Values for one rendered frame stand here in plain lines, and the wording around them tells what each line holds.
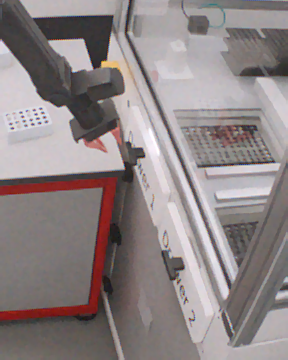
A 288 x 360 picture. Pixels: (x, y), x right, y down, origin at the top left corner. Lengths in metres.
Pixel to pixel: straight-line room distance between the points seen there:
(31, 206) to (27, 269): 0.27
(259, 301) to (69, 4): 1.37
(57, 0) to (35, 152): 0.64
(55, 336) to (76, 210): 0.61
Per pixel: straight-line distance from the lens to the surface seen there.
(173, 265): 1.28
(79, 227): 1.82
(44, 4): 2.13
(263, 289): 1.01
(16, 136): 1.70
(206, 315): 1.21
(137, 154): 1.48
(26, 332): 2.23
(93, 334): 2.24
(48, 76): 1.16
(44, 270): 1.95
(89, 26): 2.24
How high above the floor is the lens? 1.90
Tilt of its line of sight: 45 degrees down
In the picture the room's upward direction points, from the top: 11 degrees clockwise
